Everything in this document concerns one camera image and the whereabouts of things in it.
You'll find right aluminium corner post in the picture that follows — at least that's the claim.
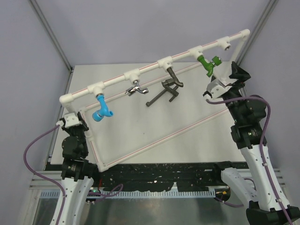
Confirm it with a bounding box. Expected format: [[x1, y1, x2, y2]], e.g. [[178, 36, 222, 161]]
[[235, 0, 279, 65]]

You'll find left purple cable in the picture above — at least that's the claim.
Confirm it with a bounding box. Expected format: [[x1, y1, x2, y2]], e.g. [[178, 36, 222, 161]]
[[23, 125, 71, 225]]

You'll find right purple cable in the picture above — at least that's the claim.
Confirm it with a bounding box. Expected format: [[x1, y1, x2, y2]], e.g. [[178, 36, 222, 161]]
[[206, 97, 298, 225]]

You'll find chrome metal faucet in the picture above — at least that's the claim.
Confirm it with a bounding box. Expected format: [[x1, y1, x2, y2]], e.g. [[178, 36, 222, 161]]
[[125, 80, 149, 96]]

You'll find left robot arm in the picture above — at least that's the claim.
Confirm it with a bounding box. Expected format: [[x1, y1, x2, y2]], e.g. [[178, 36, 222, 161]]
[[50, 113, 100, 225]]

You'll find white slotted cable duct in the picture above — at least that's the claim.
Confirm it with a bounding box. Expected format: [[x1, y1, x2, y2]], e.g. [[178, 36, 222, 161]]
[[40, 189, 216, 199]]

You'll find black speckled base plate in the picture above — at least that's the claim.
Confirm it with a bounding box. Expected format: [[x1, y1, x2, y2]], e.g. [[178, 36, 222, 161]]
[[45, 161, 235, 192]]

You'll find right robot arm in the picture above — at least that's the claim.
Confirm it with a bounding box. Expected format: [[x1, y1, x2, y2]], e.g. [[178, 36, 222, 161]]
[[212, 62, 300, 225]]

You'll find left aluminium corner post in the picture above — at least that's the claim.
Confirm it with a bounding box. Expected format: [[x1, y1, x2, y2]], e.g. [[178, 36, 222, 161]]
[[28, 0, 73, 72]]

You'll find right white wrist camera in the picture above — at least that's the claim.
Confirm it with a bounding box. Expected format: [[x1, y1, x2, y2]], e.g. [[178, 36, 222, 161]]
[[203, 79, 231, 100]]

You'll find purple cable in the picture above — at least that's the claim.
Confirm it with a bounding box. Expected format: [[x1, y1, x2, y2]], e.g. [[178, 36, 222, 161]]
[[206, 97, 298, 225], [23, 125, 71, 225]]

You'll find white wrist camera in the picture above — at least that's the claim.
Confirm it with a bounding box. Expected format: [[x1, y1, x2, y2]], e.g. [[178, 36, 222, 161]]
[[56, 112, 81, 128], [203, 79, 231, 100]]

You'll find white PVC pipe frame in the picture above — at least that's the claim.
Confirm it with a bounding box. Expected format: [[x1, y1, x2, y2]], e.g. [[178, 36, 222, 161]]
[[59, 29, 251, 173]]

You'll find blue plastic faucet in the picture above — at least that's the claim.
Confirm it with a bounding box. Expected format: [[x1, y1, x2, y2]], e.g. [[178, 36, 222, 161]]
[[92, 94, 114, 122]]

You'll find dark grey installed faucet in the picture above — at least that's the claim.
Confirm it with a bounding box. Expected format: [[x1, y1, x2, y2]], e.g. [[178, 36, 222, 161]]
[[162, 67, 184, 87]]

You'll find aluminium corner post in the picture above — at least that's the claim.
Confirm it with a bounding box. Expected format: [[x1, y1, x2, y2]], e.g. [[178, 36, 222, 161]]
[[235, 0, 279, 65], [28, 0, 73, 72]]

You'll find green plastic faucet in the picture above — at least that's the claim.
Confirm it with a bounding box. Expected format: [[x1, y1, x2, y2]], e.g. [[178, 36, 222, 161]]
[[197, 55, 222, 77]]

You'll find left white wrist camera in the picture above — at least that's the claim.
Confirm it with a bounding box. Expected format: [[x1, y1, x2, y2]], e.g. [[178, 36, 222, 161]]
[[56, 112, 81, 128]]

